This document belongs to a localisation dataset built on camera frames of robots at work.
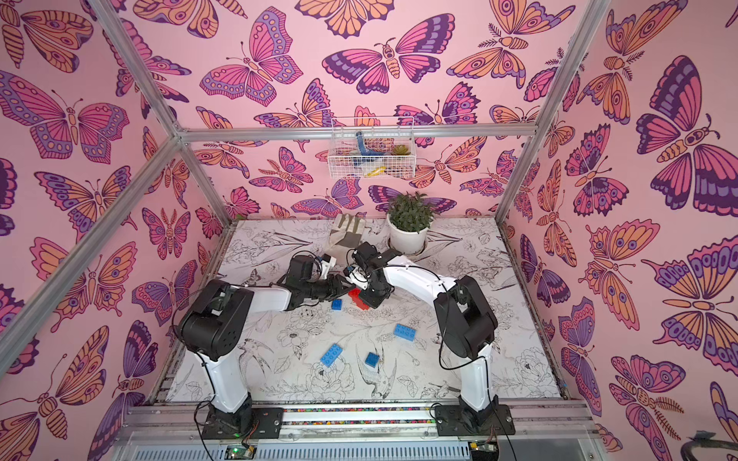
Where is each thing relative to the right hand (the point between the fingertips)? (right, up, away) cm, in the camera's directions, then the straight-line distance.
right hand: (374, 295), depth 92 cm
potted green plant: (+12, +26, +5) cm, 29 cm away
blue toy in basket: (-3, +47, +2) cm, 47 cm away
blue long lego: (+9, -11, -3) cm, 15 cm away
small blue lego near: (-1, -17, -9) cm, 19 cm away
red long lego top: (-6, 0, 0) cm, 6 cm away
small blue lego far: (-13, -4, +3) cm, 13 cm away
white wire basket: (-1, +48, +3) cm, 48 cm away
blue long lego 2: (-13, -16, -8) cm, 22 cm away
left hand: (-6, +2, +1) cm, 7 cm away
